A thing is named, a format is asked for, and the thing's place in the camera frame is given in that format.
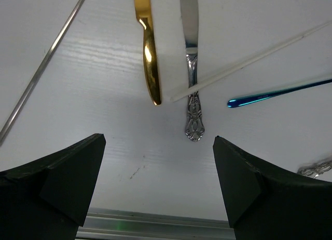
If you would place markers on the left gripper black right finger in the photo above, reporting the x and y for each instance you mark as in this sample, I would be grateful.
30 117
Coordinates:
264 201

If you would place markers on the silver ornate knife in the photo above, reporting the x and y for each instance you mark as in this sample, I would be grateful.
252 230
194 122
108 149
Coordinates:
194 129

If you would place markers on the iridescent rainbow spoon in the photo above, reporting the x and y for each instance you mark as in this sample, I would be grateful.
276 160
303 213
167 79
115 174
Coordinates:
242 101

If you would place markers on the gold knife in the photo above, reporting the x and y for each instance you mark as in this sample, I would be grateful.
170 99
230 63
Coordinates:
145 19

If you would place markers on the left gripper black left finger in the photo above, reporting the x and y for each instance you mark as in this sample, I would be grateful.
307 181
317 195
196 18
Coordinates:
49 198

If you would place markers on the white chopstick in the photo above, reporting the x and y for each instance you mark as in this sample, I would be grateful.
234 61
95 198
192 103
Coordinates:
236 66
37 75

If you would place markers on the silver ornate spoon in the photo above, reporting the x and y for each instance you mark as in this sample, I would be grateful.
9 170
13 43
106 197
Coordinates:
315 169

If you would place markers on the aluminium front rail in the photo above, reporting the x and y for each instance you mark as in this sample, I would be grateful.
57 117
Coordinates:
117 224

